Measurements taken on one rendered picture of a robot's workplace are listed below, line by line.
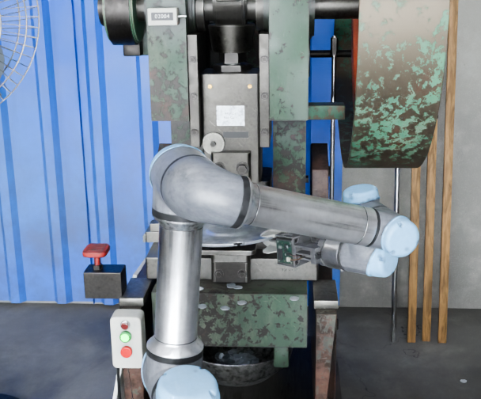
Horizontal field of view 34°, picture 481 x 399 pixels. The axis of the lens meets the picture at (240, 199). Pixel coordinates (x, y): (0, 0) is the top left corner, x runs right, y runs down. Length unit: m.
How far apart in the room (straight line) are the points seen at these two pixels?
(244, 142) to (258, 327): 0.47
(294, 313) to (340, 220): 0.57
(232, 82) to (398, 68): 0.49
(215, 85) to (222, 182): 0.66
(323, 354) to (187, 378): 0.53
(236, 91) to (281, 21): 0.21
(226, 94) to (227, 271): 0.45
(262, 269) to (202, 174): 0.71
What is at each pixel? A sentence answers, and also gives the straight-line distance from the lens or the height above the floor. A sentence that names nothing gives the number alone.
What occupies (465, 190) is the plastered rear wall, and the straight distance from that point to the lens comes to 3.37.
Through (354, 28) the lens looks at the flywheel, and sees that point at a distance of 2.33.
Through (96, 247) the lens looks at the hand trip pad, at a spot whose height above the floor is 0.76.
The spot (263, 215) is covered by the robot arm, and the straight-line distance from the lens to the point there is 1.38.
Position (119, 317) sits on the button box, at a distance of 1.90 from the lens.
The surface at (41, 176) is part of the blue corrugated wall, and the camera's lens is 3.42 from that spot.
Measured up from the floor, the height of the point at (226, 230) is 0.80.
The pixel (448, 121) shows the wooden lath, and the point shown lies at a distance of 3.05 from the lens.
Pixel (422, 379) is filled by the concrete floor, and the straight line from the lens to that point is 2.95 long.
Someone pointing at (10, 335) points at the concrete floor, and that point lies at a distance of 3.38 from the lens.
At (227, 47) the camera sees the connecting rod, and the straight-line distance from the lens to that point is 1.99.
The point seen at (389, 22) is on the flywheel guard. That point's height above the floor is 1.31.
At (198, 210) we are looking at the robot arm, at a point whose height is 1.01.
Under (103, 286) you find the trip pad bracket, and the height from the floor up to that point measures 0.67.
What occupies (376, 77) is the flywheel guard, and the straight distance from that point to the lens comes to 1.67.
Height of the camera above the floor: 1.40
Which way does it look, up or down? 16 degrees down
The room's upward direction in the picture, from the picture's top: 1 degrees counter-clockwise
